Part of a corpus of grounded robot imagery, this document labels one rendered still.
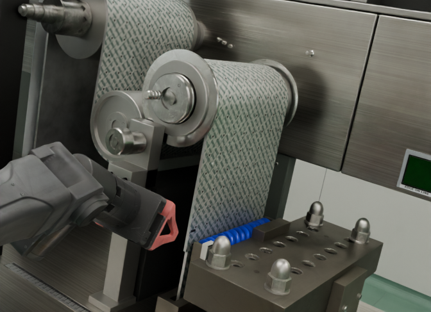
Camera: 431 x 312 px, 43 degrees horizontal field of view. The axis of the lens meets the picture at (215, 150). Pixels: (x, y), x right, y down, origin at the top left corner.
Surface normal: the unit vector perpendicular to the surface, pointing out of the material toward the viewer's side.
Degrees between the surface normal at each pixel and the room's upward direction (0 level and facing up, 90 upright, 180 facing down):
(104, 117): 90
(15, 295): 0
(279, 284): 90
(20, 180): 32
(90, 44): 90
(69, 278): 0
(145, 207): 61
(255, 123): 90
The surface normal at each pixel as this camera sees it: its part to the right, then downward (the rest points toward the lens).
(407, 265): -0.57, 0.07
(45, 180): 0.62, -0.67
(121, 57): 0.80, 0.30
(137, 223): -0.41, -0.40
